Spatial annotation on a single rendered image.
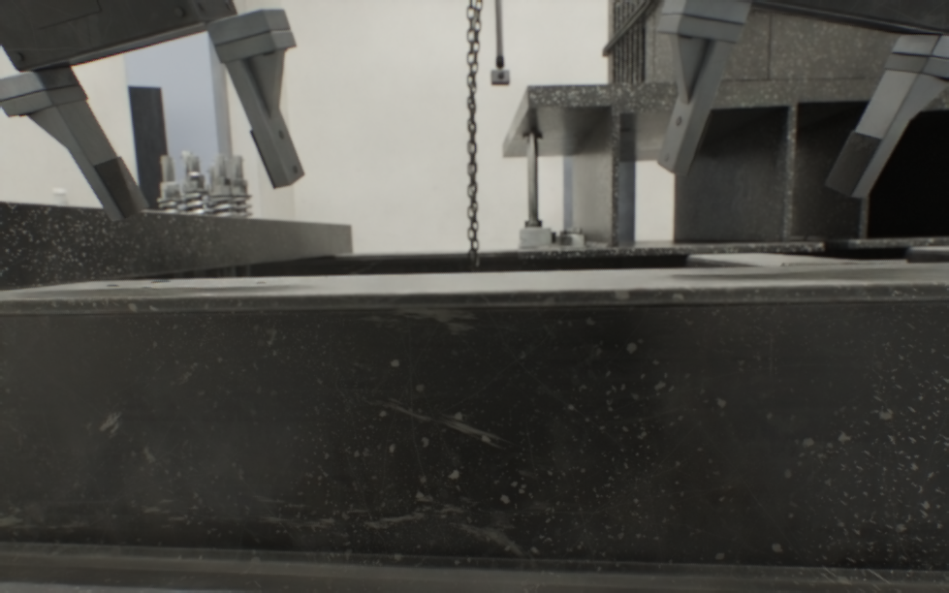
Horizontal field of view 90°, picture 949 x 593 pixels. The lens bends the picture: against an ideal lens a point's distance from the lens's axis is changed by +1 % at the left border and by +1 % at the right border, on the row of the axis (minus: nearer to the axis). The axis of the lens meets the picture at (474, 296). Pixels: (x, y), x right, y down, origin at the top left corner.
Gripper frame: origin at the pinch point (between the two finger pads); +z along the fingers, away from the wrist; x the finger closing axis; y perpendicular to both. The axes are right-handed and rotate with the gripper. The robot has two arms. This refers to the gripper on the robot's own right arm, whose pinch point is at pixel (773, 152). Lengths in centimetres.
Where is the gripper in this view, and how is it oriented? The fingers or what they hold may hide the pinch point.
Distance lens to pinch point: 40.3
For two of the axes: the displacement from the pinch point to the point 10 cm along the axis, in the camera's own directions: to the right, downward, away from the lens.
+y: 0.6, 5.0, -8.6
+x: 9.9, 0.9, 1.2
